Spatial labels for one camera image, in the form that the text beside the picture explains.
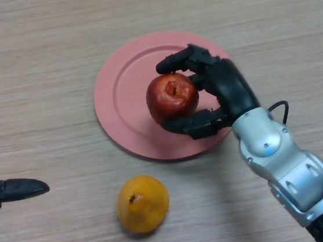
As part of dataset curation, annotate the yellow pear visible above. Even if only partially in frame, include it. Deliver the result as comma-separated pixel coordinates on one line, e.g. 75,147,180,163
114,172,174,237

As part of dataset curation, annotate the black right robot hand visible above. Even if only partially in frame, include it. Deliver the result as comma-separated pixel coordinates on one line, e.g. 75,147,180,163
153,36,264,144

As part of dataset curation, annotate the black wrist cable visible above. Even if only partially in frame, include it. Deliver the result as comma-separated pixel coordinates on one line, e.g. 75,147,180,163
266,99,292,128

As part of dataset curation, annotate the pink round plate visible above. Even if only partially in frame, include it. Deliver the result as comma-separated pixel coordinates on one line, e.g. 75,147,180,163
87,24,245,170

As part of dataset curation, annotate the red apple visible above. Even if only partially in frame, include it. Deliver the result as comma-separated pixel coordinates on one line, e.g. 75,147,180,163
144,70,203,127

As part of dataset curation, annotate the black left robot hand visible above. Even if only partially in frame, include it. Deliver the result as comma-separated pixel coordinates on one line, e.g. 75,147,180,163
0,170,52,211

